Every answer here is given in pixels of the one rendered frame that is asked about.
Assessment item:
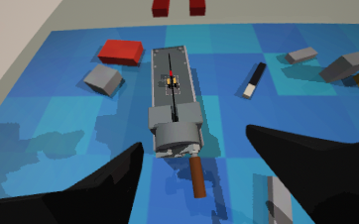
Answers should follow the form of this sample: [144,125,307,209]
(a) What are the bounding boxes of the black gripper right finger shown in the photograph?
[245,125,359,224]

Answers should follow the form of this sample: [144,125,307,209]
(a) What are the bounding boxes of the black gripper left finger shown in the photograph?
[0,142,144,224]

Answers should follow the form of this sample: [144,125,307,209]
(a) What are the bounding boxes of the red rectangular block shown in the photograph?
[97,39,143,65]

